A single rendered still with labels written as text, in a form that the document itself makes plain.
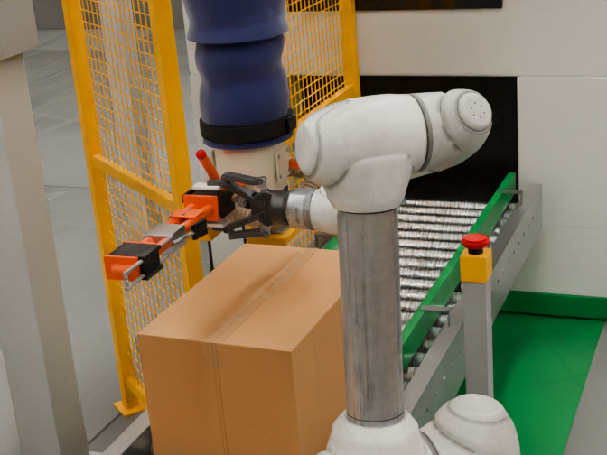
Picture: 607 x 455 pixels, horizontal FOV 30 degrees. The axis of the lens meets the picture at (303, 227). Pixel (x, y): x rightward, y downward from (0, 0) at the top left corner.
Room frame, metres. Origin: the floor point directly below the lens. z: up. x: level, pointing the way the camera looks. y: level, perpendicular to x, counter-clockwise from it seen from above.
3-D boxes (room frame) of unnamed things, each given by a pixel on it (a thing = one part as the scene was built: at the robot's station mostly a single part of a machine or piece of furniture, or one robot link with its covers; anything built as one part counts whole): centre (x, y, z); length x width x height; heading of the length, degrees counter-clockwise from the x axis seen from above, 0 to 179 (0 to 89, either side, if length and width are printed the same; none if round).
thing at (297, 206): (2.31, 0.00, 1.27); 0.09 x 0.06 x 0.09; 158
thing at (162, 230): (2.21, 0.29, 1.26); 0.07 x 0.07 x 0.04; 68
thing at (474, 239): (2.64, -0.43, 1.02); 0.07 x 0.07 x 0.04
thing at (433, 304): (3.61, -0.58, 0.60); 1.60 x 0.11 x 0.09; 157
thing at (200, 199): (2.41, 0.21, 1.27); 0.10 x 0.08 x 0.06; 68
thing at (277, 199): (2.34, 0.06, 1.27); 0.09 x 0.07 x 0.08; 68
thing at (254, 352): (2.63, 0.11, 0.75); 0.60 x 0.40 x 0.40; 156
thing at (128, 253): (2.09, 0.34, 1.27); 0.08 x 0.07 x 0.05; 158
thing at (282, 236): (2.61, 0.03, 1.16); 0.34 x 0.10 x 0.05; 158
